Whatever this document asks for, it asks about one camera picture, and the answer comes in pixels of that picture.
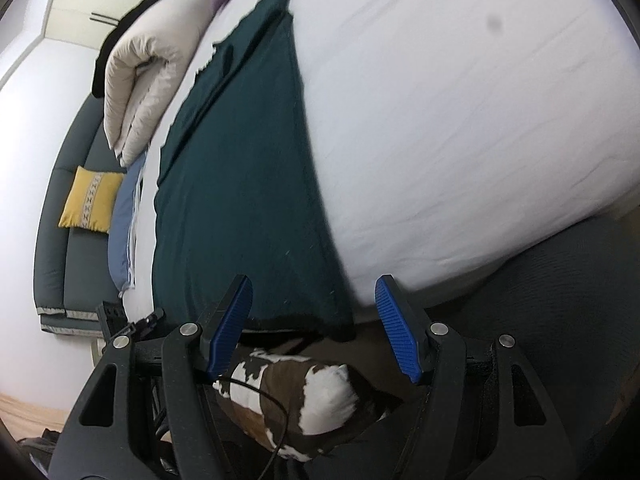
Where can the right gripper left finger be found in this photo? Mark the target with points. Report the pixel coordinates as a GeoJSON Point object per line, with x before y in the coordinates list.
{"type": "Point", "coordinates": [111, 432]}

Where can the rolled beige duvet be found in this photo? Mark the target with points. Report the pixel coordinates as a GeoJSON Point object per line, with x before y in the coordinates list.
{"type": "Point", "coordinates": [144, 71]}

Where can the dark green sweater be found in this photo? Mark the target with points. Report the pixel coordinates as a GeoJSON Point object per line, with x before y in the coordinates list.
{"type": "Point", "coordinates": [237, 192]}

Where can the blue pillow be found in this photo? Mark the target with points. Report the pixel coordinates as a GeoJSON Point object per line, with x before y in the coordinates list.
{"type": "Point", "coordinates": [120, 244]}

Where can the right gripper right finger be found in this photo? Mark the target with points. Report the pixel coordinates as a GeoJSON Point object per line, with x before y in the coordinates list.
{"type": "Point", "coordinates": [485, 415]}

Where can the yellow cushion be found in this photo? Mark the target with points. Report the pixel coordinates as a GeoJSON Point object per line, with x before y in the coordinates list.
{"type": "Point", "coordinates": [89, 204]}

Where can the brown white cowhide cushion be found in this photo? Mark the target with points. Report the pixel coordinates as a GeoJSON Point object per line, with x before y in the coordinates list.
{"type": "Point", "coordinates": [298, 406]}

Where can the dark grey headboard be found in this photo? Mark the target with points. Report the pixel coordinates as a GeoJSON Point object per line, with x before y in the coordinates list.
{"type": "Point", "coordinates": [71, 277]}

